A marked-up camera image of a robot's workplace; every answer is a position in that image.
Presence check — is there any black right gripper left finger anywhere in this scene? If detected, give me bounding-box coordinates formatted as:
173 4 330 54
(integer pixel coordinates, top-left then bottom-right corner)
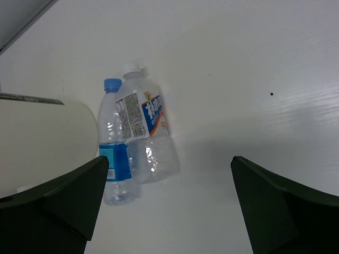
1 156 109 253

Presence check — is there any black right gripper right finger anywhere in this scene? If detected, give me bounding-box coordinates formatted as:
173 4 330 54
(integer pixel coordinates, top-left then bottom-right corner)
231 156 338 253

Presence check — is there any blue cap water bottle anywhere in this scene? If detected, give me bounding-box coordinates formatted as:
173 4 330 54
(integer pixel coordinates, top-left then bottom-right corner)
97 78 141 206

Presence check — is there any white cap labelled bottle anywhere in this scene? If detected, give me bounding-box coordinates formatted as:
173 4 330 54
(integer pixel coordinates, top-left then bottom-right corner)
115 62 180 184

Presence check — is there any white round bin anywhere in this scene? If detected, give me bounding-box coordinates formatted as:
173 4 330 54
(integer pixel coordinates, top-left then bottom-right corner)
1 93 98 197

